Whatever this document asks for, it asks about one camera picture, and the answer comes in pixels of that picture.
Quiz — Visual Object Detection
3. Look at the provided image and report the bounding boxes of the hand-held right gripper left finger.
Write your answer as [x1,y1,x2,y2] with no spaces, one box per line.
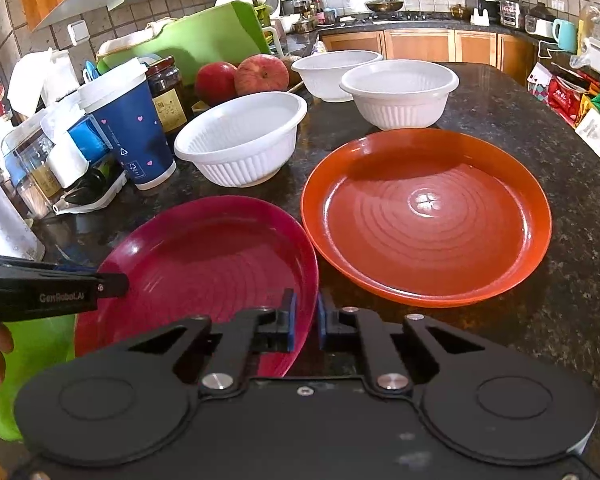
[125,289,299,394]

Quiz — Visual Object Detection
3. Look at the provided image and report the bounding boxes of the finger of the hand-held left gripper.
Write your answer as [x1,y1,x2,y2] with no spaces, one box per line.
[54,263,100,276]
[96,272,130,300]

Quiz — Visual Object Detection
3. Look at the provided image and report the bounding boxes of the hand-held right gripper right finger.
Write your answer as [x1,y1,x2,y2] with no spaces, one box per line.
[316,290,486,394]

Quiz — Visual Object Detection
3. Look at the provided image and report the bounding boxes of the lime green plate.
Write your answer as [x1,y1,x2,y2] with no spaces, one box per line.
[0,312,78,443]

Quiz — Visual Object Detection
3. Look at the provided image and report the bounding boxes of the magenta plastic plate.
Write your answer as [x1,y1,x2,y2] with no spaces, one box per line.
[74,195,321,379]

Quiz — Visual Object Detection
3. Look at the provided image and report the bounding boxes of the orange plastic plate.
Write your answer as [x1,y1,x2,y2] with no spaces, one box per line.
[300,128,553,309]

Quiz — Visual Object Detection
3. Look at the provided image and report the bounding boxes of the white ribbed plastic bowl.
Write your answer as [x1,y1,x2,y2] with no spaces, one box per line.
[339,59,460,131]
[173,92,309,189]
[290,50,384,104]

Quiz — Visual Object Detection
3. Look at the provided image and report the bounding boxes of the white foam tray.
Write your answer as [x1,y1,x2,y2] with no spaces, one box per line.
[52,169,129,216]

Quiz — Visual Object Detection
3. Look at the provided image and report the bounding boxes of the white cylindrical bottle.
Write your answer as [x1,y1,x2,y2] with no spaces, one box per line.
[0,162,46,262]

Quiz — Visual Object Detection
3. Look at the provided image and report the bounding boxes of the clear jar of sticks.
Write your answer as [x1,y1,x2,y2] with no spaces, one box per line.
[0,127,64,219]

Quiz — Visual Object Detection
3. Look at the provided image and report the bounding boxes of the blue tissue pack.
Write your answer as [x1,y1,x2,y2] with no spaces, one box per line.
[42,92,114,189]

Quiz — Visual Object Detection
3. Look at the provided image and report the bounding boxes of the blue paper cup white lid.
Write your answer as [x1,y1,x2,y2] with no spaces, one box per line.
[77,63,177,191]

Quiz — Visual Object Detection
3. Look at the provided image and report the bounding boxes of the dark red apple left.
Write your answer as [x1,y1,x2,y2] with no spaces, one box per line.
[145,56,189,136]

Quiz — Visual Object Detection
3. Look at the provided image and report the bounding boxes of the dark red apple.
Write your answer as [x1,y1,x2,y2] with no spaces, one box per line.
[195,61,239,108]
[145,56,189,136]

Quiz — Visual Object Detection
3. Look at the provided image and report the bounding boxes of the white plastic bag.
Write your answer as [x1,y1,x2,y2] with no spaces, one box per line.
[7,48,81,117]

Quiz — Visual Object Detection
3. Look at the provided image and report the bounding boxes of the yellowish fruit tray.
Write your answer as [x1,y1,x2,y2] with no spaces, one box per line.
[192,82,307,113]

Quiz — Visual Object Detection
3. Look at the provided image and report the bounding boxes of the cream white cloth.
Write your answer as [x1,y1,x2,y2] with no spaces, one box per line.
[96,17,182,59]

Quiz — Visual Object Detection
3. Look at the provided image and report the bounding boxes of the streaked red apple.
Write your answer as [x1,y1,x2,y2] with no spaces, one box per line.
[234,54,291,97]

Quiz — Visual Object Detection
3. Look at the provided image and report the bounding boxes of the brown kiwi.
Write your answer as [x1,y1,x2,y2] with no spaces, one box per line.
[280,55,304,87]

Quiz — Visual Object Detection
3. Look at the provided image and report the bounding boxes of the green cutting board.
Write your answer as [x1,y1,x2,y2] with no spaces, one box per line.
[97,0,273,87]

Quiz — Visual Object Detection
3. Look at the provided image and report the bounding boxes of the green dish rack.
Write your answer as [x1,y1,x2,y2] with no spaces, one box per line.
[252,2,286,57]

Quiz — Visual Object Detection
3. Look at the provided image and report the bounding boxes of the wooden lower cabinets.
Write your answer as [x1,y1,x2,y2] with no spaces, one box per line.
[319,28,537,87]

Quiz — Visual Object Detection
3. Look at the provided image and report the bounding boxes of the black gas stove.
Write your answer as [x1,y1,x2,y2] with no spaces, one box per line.
[352,10,454,24]

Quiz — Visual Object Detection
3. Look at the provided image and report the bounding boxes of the spice rack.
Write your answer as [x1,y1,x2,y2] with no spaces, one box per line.
[279,0,321,16]

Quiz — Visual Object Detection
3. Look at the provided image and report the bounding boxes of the dark wok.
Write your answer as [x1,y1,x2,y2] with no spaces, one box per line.
[364,0,406,14]

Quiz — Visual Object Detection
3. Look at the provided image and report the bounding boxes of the red snack packet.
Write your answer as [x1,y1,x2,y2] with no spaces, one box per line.
[547,75,589,129]

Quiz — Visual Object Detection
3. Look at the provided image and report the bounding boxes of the white rice cooker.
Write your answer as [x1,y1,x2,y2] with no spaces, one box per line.
[524,2,559,42]

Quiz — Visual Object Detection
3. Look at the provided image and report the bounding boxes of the clear plastic bottle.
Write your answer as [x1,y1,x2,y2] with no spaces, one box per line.
[577,2,600,72]

